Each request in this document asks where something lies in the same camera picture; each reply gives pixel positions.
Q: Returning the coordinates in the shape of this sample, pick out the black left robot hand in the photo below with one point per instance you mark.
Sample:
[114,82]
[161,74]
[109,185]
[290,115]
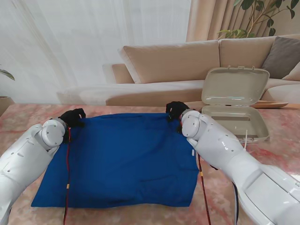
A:
[73,116]

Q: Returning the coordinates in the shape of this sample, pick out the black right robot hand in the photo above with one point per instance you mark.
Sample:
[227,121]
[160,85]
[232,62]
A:
[178,109]

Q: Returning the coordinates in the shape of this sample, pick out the blue shirt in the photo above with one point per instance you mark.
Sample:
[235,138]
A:
[129,159]

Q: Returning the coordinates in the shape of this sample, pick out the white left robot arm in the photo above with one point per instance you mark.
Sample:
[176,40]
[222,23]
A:
[23,159]

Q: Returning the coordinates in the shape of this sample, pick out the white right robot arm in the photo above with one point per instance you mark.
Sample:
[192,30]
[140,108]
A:
[234,154]

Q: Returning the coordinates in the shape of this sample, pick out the open beige hard suitcase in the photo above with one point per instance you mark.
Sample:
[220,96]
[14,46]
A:
[234,86]

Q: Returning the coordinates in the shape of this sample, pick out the beige sectional sofa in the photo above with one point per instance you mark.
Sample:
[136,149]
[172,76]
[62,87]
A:
[171,63]

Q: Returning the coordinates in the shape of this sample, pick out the white sheer curtain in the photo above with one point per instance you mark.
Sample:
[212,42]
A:
[70,47]

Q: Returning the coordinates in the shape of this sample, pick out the small green plant leaf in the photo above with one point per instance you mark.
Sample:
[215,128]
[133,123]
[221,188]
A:
[8,74]

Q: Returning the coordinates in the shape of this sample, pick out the oval wooden tray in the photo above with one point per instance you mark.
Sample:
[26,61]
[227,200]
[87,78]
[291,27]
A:
[269,104]

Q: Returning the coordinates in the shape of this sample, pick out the beige drape curtain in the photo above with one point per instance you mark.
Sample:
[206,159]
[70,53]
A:
[204,21]

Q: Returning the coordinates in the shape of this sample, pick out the tall green leafy plant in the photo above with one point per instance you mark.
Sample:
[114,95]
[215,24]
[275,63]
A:
[234,34]

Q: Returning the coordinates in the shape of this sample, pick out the grey sofa cushion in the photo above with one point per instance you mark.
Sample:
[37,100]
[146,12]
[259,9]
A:
[283,56]

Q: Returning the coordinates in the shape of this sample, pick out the beige sofa cushion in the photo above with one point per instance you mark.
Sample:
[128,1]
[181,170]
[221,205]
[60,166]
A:
[294,75]

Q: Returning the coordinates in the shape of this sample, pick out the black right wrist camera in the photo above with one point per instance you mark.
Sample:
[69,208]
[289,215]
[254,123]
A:
[180,129]

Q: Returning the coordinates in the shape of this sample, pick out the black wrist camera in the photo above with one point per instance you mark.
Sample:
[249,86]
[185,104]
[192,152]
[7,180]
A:
[180,129]
[68,137]

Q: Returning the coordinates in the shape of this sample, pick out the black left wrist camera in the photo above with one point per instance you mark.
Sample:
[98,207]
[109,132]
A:
[68,137]

